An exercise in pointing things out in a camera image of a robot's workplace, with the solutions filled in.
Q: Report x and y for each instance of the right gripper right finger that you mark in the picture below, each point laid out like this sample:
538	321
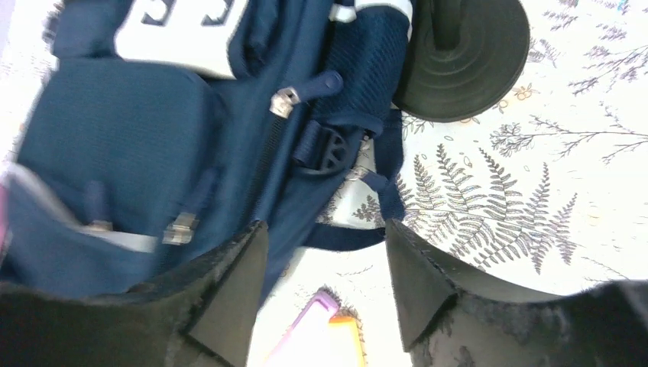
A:
454	314

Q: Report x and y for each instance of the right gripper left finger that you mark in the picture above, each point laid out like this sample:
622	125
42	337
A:
201	313

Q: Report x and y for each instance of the navy blue student backpack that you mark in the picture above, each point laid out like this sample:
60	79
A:
170	125

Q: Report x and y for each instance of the pink highlighter pen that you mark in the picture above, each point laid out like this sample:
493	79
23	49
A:
306	334

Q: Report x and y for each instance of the black microphone stand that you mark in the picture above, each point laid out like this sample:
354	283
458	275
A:
463	57

